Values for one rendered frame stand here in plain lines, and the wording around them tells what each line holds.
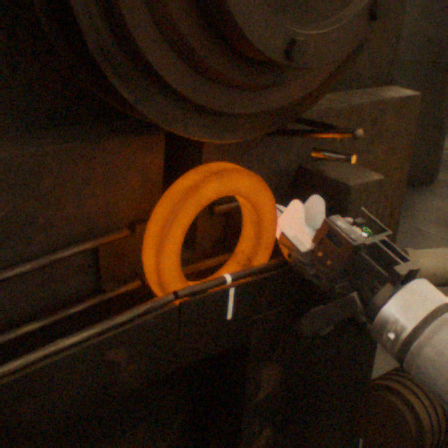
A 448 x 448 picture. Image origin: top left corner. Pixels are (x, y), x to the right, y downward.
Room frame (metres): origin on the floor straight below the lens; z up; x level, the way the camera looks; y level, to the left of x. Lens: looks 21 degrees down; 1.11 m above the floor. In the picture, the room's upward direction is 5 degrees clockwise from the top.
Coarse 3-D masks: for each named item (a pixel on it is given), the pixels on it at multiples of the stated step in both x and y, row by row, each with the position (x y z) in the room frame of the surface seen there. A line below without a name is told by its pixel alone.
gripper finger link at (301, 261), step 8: (280, 240) 0.91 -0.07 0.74; (288, 240) 0.90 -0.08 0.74; (288, 248) 0.89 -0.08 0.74; (296, 248) 0.88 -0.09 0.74; (288, 256) 0.88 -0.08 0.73; (296, 256) 0.87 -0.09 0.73; (304, 256) 0.87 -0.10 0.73; (296, 264) 0.87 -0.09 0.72; (304, 264) 0.86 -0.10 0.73; (304, 272) 0.86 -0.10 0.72; (312, 272) 0.86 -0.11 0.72
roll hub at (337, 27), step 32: (224, 0) 0.69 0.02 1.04; (256, 0) 0.72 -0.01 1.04; (288, 0) 0.76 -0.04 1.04; (320, 0) 0.79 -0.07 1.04; (352, 0) 0.82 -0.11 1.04; (224, 32) 0.73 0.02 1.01; (256, 32) 0.72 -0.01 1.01; (288, 32) 0.75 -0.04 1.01; (320, 32) 0.78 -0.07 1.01; (352, 32) 0.81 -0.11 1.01; (288, 64) 0.75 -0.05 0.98; (320, 64) 0.78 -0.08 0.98
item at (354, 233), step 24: (336, 216) 0.87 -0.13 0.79; (360, 216) 0.90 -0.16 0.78; (312, 240) 0.87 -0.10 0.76; (336, 240) 0.85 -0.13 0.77; (360, 240) 0.83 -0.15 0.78; (384, 240) 0.85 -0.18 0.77; (312, 264) 0.86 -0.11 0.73; (336, 264) 0.84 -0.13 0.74; (360, 264) 0.84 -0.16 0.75; (384, 264) 0.83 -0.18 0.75; (408, 264) 0.82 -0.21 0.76; (336, 288) 0.84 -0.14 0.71; (360, 288) 0.83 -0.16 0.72; (384, 288) 0.80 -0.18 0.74
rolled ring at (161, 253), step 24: (216, 168) 0.85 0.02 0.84; (240, 168) 0.87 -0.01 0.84; (168, 192) 0.82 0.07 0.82; (192, 192) 0.81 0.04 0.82; (216, 192) 0.84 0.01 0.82; (240, 192) 0.86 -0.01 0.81; (264, 192) 0.89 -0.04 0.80; (168, 216) 0.80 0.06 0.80; (192, 216) 0.82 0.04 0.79; (264, 216) 0.89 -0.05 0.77; (144, 240) 0.81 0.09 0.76; (168, 240) 0.79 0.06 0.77; (240, 240) 0.91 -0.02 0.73; (264, 240) 0.89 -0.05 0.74; (144, 264) 0.81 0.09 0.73; (168, 264) 0.80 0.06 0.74; (240, 264) 0.88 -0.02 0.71; (168, 288) 0.80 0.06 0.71; (216, 288) 0.85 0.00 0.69
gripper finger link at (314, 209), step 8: (312, 200) 0.94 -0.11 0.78; (320, 200) 0.93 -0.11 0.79; (280, 208) 0.96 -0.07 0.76; (304, 208) 0.94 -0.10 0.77; (312, 208) 0.94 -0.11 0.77; (320, 208) 0.93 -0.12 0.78; (304, 216) 0.94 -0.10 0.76; (312, 216) 0.93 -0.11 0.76; (320, 216) 0.93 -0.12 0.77; (312, 224) 0.93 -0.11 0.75; (320, 224) 0.92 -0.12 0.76; (312, 232) 0.93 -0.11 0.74
